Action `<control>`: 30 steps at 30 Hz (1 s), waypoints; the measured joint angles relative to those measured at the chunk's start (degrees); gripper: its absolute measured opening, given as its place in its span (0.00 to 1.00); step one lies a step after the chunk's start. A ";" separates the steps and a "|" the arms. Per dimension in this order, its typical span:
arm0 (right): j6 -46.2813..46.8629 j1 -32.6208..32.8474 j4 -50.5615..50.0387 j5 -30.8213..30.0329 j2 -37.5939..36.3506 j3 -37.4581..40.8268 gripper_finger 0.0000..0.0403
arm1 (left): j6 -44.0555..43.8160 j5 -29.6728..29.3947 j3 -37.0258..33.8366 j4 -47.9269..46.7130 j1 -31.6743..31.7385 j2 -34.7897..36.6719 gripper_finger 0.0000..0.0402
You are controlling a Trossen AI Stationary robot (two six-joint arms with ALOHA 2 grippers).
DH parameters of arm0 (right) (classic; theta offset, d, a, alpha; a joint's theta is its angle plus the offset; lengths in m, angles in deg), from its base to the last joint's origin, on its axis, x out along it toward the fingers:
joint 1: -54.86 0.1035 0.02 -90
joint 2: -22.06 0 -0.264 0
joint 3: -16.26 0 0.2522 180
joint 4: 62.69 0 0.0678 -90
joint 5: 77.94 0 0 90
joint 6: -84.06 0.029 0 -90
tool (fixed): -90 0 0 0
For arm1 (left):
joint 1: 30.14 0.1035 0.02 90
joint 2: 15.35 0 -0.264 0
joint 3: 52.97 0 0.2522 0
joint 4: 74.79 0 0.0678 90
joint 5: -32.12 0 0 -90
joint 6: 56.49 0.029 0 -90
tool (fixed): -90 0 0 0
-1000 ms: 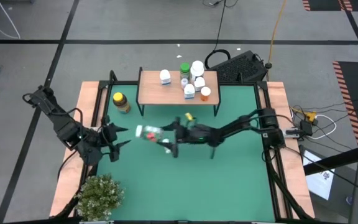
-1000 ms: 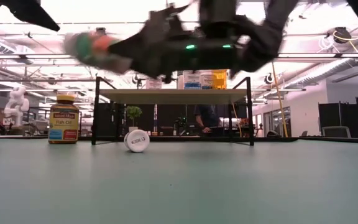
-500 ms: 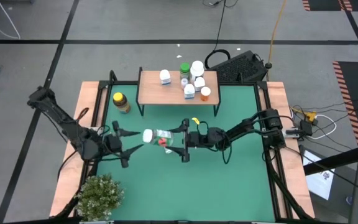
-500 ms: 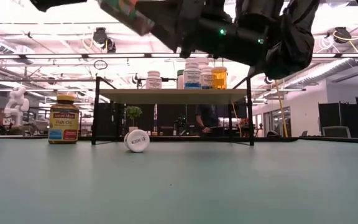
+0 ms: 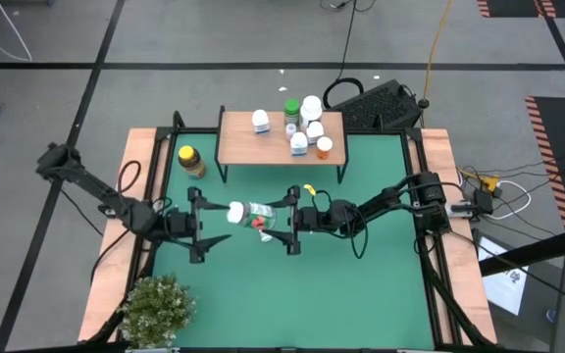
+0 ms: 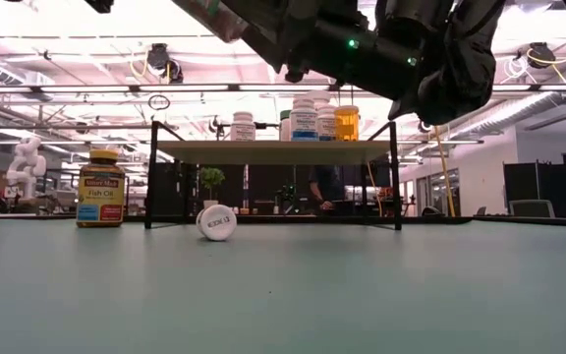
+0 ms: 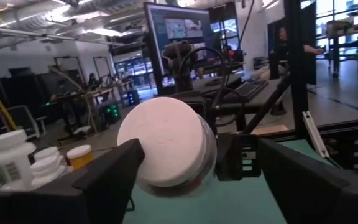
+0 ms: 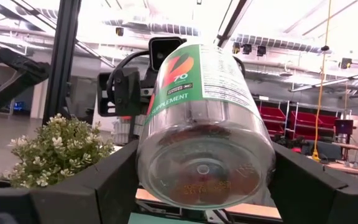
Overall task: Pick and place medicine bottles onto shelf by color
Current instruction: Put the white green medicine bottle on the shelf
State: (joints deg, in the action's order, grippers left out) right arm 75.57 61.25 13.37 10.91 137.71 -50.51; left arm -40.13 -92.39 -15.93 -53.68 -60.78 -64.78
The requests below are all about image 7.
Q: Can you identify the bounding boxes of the black aluminium table frame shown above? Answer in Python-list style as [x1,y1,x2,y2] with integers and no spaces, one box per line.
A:
[244,0,358,183]

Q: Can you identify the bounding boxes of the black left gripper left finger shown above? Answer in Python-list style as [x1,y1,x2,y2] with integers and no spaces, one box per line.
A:
[0,138,145,224]

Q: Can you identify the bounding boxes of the person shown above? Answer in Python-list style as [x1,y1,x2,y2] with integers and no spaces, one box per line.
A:
[272,26,324,80]

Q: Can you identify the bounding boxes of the dark office desk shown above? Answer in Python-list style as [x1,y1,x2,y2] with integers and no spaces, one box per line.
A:
[194,73,291,131]

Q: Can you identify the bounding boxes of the large white medicine bottle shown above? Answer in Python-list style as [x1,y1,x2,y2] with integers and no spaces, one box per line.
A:
[0,129,37,191]

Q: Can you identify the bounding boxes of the white bottle blue label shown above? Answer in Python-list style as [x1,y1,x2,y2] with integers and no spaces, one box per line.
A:
[29,154,68,189]

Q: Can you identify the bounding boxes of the black computer keyboard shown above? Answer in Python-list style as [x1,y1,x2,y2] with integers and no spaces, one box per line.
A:
[227,78,270,102]

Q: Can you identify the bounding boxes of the orange pill bottle white cap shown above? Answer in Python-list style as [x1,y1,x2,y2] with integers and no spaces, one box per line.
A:
[66,144,96,171]

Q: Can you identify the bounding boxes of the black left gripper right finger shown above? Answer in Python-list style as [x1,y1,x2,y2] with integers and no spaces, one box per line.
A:
[215,133,358,224]

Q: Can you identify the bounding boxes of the large computer monitor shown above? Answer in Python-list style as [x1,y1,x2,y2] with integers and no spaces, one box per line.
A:
[144,2,219,96]

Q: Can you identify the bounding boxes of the grey office chair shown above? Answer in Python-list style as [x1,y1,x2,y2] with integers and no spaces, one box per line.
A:
[0,105,48,141]

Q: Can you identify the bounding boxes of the large clear gummies bottle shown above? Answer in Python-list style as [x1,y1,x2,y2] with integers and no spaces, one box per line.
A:
[116,96,219,199]

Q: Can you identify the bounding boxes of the green table mat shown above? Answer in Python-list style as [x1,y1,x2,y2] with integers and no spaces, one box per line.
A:
[129,139,341,224]

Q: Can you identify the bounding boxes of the medium white medicine bottle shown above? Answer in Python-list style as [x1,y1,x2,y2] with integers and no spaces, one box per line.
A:
[31,146,61,162]

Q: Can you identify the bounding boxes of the black computer green lights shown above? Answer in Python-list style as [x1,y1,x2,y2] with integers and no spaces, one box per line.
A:
[99,101,122,124]

